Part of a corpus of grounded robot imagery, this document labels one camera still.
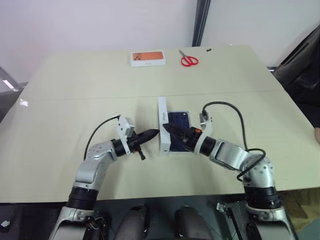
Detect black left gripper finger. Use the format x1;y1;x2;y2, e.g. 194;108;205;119
139;132;159;146
136;128;160;140

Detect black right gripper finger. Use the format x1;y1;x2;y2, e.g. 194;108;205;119
162;123;186;136
169;133;188;150

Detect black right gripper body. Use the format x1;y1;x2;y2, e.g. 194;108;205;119
181;127;203;151

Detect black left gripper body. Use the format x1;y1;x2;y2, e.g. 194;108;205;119
127;133;146;162

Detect dark blue smartphone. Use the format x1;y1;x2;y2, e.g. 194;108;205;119
166;110;192;153

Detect white tray with film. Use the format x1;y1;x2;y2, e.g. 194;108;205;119
166;108;199;154

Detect orange printed phone box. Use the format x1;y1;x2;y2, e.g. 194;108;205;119
129;50;168;68

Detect dark rounded shape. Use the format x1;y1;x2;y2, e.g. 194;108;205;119
119;203;149;240
173;205;213;240

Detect person's black clothing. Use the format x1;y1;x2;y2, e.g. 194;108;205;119
271;23;320;131

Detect person's beige trouser leg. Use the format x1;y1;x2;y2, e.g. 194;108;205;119
281;188;320;229

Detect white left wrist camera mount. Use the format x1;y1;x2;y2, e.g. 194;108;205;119
115;115;137;156

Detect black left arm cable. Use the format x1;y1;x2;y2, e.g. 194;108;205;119
84;114;121;161

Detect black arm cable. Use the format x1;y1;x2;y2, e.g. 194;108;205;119
201;100;267;182
84;114;121;161

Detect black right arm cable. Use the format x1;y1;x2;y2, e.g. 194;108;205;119
201;100;267;182

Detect red handled scissors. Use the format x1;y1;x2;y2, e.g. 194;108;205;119
178;49;200;68

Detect metal table leg bracket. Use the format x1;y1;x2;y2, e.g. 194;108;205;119
215;201;241;240

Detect dark vertical door frame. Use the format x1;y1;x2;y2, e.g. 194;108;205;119
192;0;212;47

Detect aluminium frame rail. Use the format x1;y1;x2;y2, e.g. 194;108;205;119
0;65;26;94

